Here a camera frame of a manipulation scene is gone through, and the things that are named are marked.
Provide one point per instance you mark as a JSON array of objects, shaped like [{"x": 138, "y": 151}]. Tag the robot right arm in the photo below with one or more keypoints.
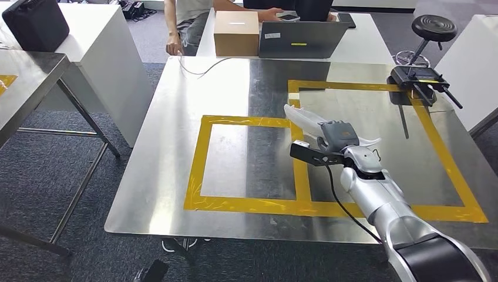
[{"x": 373, "y": 194}]

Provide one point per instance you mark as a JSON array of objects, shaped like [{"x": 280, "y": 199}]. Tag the black smartphone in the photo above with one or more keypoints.
[{"x": 347, "y": 20}]

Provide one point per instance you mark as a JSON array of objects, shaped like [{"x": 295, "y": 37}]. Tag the brown cardboard box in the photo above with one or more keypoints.
[{"x": 236, "y": 37}]

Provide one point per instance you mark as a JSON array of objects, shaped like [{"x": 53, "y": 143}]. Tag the black round stool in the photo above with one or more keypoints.
[{"x": 433, "y": 27}]

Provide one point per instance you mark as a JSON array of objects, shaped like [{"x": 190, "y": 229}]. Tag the steel workbench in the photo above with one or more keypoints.
[
  {"x": 27, "y": 89},
  {"x": 175, "y": 155}
]

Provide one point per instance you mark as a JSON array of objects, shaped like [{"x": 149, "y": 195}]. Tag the black remote controller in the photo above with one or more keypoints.
[{"x": 418, "y": 76}]

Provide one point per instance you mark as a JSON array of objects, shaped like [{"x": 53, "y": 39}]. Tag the black battery chargers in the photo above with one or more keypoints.
[{"x": 136, "y": 8}]

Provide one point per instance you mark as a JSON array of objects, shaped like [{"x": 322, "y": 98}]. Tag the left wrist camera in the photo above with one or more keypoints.
[{"x": 153, "y": 272}]

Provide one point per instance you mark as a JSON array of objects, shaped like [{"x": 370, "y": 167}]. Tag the yellow tape marking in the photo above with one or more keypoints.
[{"x": 7, "y": 82}]

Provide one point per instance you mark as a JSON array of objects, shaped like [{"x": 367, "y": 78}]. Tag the grey laptop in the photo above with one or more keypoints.
[{"x": 303, "y": 41}]

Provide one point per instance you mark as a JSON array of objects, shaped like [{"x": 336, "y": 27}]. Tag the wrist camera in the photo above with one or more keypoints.
[
  {"x": 153, "y": 272},
  {"x": 307, "y": 153}
]

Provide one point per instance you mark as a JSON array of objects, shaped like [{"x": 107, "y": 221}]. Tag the small yellow table tape square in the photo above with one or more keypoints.
[{"x": 249, "y": 121}]

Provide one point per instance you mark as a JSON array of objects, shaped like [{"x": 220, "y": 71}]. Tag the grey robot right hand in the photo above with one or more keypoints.
[{"x": 340, "y": 134}]

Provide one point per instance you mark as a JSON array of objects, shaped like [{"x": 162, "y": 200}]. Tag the person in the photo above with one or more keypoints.
[
  {"x": 192, "y": 19},
  {"x": 313, "y": 9}
]

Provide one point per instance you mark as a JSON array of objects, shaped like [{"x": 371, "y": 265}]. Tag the large yellow table tape square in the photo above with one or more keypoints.
[{"x": 350, "y": 85}]

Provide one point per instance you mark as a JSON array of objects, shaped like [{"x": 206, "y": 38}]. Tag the person's hand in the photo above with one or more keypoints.
[
  {"x": 174, "y": 46},
  {"x": 272, "y": 14}
]

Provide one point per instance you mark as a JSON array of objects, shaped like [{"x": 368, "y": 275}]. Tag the white plastic shell part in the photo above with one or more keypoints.
[{"x": 301, "y": 118}]

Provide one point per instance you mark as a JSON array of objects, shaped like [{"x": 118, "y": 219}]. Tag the black carry case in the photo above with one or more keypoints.
[{"x": 37, "y": 25}]

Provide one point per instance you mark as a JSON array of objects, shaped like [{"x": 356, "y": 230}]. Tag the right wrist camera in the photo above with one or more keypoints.
[{"x": 307, "y": 153}]

